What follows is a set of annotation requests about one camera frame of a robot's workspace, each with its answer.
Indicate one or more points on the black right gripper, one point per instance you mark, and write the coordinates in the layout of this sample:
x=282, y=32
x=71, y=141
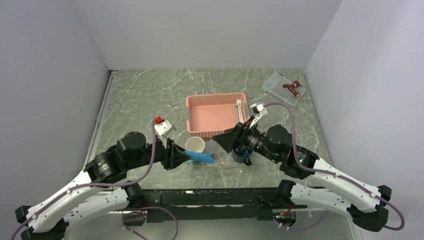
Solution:
x=227, y=140

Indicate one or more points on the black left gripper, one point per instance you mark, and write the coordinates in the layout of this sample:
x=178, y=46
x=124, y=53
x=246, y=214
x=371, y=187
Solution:
x=173, y=156

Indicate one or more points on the clear textured plastic tray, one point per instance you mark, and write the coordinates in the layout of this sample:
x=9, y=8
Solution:
x=222, y=160

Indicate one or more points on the dark blue mug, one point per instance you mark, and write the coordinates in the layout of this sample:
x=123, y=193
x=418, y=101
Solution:
x=242, y=156

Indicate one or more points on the light blue mug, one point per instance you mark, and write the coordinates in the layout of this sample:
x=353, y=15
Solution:
x=195, y=144

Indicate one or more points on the blue toothpaste tube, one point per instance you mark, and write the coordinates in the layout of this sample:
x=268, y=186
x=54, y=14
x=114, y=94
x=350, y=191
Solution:
x=199, y=157

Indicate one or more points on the pink plastic perforated basket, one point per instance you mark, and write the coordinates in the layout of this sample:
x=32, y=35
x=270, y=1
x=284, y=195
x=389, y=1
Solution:
x=212, y=114

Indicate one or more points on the white toothbrush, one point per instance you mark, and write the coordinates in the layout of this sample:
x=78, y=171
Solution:
x=236, y=109
x=242, y=112

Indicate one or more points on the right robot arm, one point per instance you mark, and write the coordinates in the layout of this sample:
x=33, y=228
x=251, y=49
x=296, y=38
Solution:
x=364, y=204

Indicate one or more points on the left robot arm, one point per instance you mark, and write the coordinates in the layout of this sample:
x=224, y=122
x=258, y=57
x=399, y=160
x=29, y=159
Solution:
x=107, y=183

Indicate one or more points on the clear plastic organizer box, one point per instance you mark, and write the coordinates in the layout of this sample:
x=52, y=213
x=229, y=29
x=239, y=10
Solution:
x=274, y=86

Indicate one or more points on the brown copper faucet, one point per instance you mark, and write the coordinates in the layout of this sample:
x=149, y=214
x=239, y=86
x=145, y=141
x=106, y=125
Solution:
x=292, y=88

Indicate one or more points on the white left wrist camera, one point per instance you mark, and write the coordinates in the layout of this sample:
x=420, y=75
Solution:
x=163, y=129

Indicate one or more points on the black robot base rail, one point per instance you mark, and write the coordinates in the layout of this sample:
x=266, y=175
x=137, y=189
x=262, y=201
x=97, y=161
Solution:
x=161, y=205

